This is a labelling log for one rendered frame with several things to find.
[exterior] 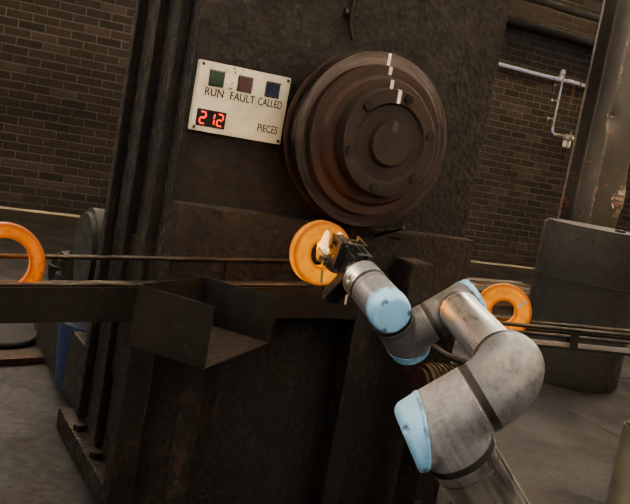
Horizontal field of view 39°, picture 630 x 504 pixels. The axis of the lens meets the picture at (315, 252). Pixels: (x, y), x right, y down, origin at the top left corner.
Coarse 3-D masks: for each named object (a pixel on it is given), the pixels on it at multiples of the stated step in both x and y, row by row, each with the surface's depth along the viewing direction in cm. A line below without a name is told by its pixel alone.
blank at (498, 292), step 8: (488, 288) 251; (496, 288) 250; (504, 288) 250; (512, 288) 249; (488, 296) 251; (496, 296) 250; (504, 296) 250; (512, 296) 250; (520, 296) 249; (488, 304) 251; (512, 304) 250; (520, 304) 250; (528, 304) 249; (520, 312) 250; (528, 312) 250; (512, 320) 250; (520, 320) 250; (528, 320) 250; (512, 328) 251; (520, 328) 250
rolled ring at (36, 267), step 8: (0, 224) 200; (8, 224) 201; (16, 224) 203; (0, 232) 200; (8, 232) 201; (16, 232) 202; (24, 232) 203; (16, 240) 202; (24, 240) 203; (32, 240) 204; (32, 248) 204; (40, 248) 205; (32, 256) 204; (40, 256) 205; (32, 264) 205; (40, 264) 206; (32, 272) 205; (40, 272) 206; (24, 280) 205; (32, 280) 205; (40, 280) 206
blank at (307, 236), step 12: (300, 228) 214; (312, 228) 212; (324, 228) 213; (336, 228) 215; (300, 240) 211; (312, 240) 212; (300, 252) 211; (300, 264) 212; (312, 264) 214; (300, 276) 213; (312, 276) 214; (324, 276) 216
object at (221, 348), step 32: (160, 288) 198; (192, 288) 210; (224, 288) 212; (160, 320) 189; (192, 320) 185; (224, 320) 212; (256, 320) 208; (160, 352) 189; (192, 352) 185; (224, 352) 195; (192, 384) 200; (192, 416) 201; (192, 448) 201; (192, 480) 203
